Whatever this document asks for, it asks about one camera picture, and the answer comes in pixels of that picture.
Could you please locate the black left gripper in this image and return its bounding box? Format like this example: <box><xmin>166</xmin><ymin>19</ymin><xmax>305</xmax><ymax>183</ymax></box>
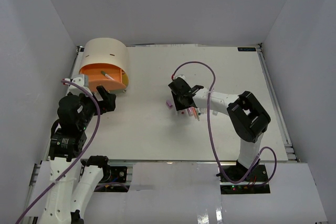
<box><xmin>77</xmin><ymin>85</ymin><xmax>116</xmax><ymax>129</ymax></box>

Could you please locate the orange top drawer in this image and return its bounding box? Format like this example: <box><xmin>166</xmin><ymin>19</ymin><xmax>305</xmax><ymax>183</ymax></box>
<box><xmin>79</xmin><ymin>63</ymin><xmax>127</xmax><ymax>92</ymax></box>

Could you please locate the white marker green cap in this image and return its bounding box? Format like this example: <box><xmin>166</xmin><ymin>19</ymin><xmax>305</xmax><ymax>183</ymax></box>
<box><xmin>101</xmin><ymin>71</ymin><xmax>114</xmax><ymax>80</ymax></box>

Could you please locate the yellow drawer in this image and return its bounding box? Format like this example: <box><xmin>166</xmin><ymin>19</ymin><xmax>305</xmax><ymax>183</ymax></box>
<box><xmin>121</xmin><ymin>72</ymin><xmax>129</xmax><ymax>87</ymax></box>

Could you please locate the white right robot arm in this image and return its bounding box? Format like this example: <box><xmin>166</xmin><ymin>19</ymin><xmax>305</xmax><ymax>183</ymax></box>
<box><xmin>169</xmin><ymin>77</ymin><xmax>271</xmax><ymax>182</ymax></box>

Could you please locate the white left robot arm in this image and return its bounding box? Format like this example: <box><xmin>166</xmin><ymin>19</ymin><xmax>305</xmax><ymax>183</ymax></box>
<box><xmin>39</xmin><ymin>86</ymin><xmax>116</xmax><ymax>223</ymax></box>

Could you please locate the purple highlighter cap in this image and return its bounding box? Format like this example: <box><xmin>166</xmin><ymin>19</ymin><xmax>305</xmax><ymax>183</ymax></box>
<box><xmin>166</xmin><ymin>100</ymin><xmax>173</xmax><ymax>109</ymax></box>

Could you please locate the purple highlighter body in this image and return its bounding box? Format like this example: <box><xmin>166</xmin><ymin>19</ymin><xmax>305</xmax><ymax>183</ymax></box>
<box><xmin>187</xmin><ymin>108</ymin><xmax>194</xmax><ymax>116</ymax></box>

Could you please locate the thin orange highlighter pen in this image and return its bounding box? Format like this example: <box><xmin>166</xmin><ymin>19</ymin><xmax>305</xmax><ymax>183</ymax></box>
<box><xmin>193</xmin><ymin>108</ymin><xmax>200</xmax><ymax>121</ymax></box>

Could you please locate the cream round drawer cabinet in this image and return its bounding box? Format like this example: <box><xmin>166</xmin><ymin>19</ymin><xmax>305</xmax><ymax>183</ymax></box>
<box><xmin>80</xmin><ymin>38</ymin><xmax>130</xmax><ymax>75</ymax></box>

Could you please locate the dark table corner label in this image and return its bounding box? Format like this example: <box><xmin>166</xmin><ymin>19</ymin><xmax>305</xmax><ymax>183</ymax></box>
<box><xmin>237</xmin><ymin>47</ymin><xmax>256</xmax><ymax>52</ymax></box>

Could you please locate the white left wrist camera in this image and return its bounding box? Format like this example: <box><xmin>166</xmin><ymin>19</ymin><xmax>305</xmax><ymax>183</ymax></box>
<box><xmin>64</xmin><ymin>74</ymin><xmax>91</xmax><ymax>96</ymax></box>

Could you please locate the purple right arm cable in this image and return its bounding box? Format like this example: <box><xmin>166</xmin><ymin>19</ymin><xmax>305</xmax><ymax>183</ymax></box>
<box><xmin>170</xmin><ymin>61</ymin><xmax>278</xmax><ymax>184</ymax></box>

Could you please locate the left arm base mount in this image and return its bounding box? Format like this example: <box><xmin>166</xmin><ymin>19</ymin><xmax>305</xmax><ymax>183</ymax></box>
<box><xmin>95</xmin><ymin>165</ymin><xmax>130</xmax><ymax>193</ymax></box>

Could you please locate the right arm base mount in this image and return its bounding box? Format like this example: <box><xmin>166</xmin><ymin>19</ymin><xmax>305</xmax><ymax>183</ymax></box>
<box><xmin>216</xmin><ymin>165</ymin><xmax>271</xmax><ymax>195</ymax></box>

